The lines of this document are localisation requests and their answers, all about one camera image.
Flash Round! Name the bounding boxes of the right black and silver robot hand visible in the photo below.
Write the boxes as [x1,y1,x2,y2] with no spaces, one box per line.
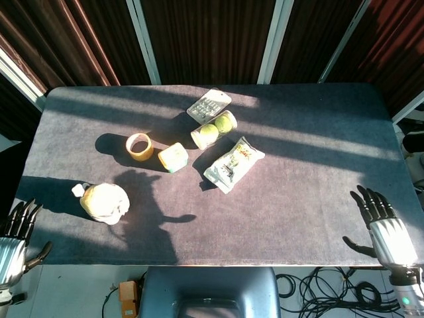
[343,184,419,268]

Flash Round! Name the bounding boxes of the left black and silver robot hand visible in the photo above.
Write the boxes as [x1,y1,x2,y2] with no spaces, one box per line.
[0,198,53,288]

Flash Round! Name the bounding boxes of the yellow plush toy striped scarf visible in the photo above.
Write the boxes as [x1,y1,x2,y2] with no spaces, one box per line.
[72,182,131,226]

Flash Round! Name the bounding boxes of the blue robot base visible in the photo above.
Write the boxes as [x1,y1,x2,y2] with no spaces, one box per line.
[138,266,282,318]

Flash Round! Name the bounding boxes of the grey-blue table cloth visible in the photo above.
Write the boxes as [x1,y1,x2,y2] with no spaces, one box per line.
[16,82,424,268]

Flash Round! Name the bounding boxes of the orange box on floor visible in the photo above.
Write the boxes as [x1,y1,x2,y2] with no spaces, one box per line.
[119,280,139,317]

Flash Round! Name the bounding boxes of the yellow packing tape roll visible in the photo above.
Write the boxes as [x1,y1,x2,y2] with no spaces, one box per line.
[125,132,154,162]

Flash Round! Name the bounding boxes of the white printed snack bag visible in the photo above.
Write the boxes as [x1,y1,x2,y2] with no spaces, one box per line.
[203,136,266,195]

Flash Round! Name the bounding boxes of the green box with yellow lid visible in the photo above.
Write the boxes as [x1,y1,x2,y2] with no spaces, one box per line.
[157,142,189,174]

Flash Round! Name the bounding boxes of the yellow-green tennis ball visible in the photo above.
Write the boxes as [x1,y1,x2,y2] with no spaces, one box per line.
[199,124,220,145]
[214,115,235,134]

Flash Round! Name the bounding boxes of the clear tennis ball tube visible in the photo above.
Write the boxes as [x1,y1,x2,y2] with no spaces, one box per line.
[190,110,238,150]

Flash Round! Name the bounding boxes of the clear plastic blister pack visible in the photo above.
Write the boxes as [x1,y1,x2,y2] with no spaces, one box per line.
[186,87,232,121]

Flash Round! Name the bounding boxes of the brown pleated curtain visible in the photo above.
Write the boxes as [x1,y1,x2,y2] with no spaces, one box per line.
[0,0,424,133]

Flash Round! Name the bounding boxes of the black cable bundle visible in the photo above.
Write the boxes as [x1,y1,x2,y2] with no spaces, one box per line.
[275,266,410,318]

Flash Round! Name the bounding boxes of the white frame post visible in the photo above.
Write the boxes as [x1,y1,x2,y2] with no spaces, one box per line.
[257,0,285,84]
[317,0,371,83]
[0,49,46,113]
[127,0,162,85]

